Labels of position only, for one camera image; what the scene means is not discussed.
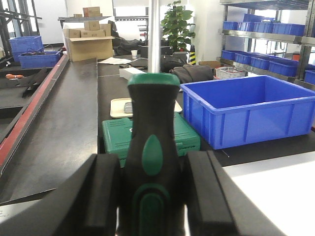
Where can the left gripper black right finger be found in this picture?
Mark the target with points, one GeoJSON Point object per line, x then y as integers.
{"type": "Point", "coordinates": [216, 205]}

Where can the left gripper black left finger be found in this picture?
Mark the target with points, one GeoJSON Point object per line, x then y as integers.
{"type": "Point", "coordinates": [84, 205]}

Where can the green black screwdriver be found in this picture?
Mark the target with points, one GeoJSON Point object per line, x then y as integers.
{"type": "Point", "coordinates": [151, 203]}

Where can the beige plastic tray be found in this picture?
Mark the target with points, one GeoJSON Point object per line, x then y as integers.
{"type": "Point", "coordinates": [123, 108]}

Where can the green SATA tool case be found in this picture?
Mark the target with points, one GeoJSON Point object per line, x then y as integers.
{"type": "Point", "coordinates": [117, 136]}

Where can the large blue plastic bin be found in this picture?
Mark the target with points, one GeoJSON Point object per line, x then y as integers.
{"type": "Point", "coordinates": [239, 111]}

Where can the white woven basket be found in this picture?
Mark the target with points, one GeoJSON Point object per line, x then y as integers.
{"type": "Point", "coordinates": [228, 72]}

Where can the dark grey folded cloth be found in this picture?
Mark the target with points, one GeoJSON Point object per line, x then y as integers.
{"type": "Point", "coordinates": [192, 73]}

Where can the white rectangular box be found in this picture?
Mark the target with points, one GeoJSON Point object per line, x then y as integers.
{"type": "Point", "coordinates": [127, 73]}

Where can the black bag on conveyor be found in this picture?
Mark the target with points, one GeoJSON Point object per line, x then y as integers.
{"type": "Point", "coordinates": [168, 62]}

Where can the blue crate on left conveyor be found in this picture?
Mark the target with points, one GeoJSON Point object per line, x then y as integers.
{"type": "Point", "coordinates": [39, 59]}

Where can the black yellow striped bollard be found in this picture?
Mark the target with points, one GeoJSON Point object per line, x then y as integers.
{"type": "Point", "coordinates": [192, 55]}

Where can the large open cardboard box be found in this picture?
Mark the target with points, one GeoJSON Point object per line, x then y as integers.
{"type": "Point", "coordinates": [81, 48]}

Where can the white paper cup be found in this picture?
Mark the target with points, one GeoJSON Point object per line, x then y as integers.
{"type": "Point", "coordinates": [134, 54]}

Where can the metal shelf rack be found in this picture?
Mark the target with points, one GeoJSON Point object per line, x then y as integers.
{"type": "Point", "coordinates": [272, 37]}

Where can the green potted plant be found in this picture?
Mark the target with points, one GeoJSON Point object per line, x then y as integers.
{"type": "Point", "coordinates": [176, 26]}

